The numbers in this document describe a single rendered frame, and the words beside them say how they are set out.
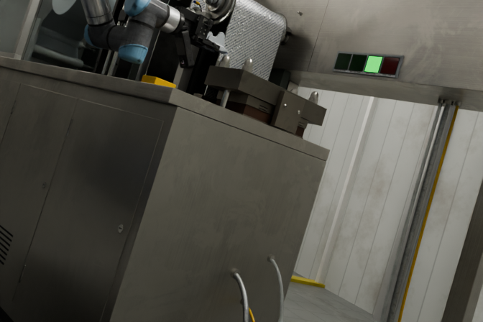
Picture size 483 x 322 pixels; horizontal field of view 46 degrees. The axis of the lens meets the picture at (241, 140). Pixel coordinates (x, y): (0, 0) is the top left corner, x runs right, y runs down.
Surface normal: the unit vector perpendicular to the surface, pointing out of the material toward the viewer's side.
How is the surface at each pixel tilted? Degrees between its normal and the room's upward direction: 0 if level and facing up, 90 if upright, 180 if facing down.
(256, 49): 90
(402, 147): 90
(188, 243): 90
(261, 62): 90
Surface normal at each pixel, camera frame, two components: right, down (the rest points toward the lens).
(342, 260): -0.82, -0.28
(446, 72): -0.69, -0.25
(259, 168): 0.66, 0.17
